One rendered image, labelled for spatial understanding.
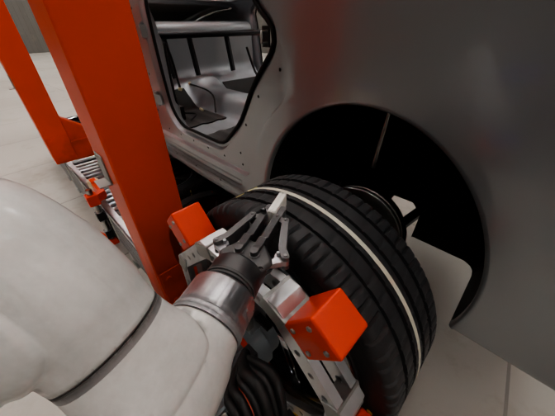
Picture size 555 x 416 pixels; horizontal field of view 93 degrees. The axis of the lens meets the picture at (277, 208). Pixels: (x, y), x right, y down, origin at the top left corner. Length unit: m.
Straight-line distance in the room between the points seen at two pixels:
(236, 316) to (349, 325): 0.18
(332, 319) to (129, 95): 0.69
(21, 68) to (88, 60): 1.94
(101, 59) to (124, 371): 0.66
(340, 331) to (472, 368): 1.54
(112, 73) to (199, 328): 0.64
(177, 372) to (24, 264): 0.14
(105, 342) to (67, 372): 0.03
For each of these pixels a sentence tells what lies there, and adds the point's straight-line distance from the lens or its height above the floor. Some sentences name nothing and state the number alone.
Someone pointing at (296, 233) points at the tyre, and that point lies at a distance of 0.48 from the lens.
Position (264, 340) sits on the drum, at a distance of 0.67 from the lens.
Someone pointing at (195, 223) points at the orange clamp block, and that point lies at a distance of 0.66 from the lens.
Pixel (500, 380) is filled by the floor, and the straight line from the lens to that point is 1.96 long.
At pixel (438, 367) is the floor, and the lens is 1.83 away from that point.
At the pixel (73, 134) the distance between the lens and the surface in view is 2.82.
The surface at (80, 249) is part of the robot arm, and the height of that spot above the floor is 1.36.
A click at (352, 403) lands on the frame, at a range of 0.56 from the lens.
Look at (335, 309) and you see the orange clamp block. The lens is 0.41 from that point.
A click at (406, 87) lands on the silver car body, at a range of 0.71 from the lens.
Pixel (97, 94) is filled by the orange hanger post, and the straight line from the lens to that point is 0.78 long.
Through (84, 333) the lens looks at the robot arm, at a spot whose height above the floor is 1.32.
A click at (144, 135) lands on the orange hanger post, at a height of 1.24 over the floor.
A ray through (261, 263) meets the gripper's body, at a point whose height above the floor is 1.21.
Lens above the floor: 1.49
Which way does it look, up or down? 36 degrees down
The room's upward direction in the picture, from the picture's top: straight up
